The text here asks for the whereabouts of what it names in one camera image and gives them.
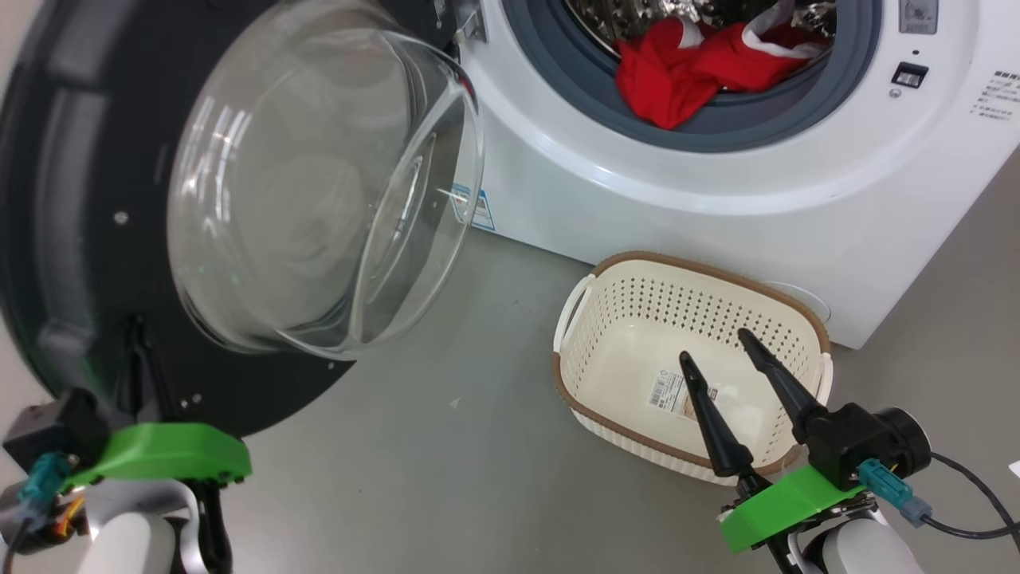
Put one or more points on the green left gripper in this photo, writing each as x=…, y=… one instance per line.
x=167, y=454

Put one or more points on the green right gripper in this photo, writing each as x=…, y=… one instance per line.
x=773, y=510

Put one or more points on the dark grey round door panel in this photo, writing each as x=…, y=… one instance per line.
x=72, y=239

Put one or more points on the red cloth garment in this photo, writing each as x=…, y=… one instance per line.
x=677, y=80

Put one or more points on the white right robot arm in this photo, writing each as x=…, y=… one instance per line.
x=861, y=550

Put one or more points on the white barcode label sticker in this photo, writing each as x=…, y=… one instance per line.
x=673, y=392

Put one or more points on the cream perforated laundry basket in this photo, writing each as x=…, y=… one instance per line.
x=621, y=335

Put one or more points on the white front-load washing machine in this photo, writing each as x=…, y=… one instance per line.
x=717, y=223

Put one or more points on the steel washer drum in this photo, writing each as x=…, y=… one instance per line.
x=637, y=12

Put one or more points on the metal door hinge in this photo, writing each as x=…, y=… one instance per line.
x=472, y=22

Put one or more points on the round white filter cover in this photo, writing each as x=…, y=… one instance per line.
x=805, y=301

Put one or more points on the blue energy label sticker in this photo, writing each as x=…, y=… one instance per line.
x=474, y=209

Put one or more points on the grey warning sticker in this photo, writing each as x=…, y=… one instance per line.
x=918, y=16

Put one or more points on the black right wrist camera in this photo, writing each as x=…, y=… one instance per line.
x=861, y=446

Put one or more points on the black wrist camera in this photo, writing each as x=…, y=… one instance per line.
x=48, y=430
x=861, y=446

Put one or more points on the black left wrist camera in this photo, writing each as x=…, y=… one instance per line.
x=48, y=430

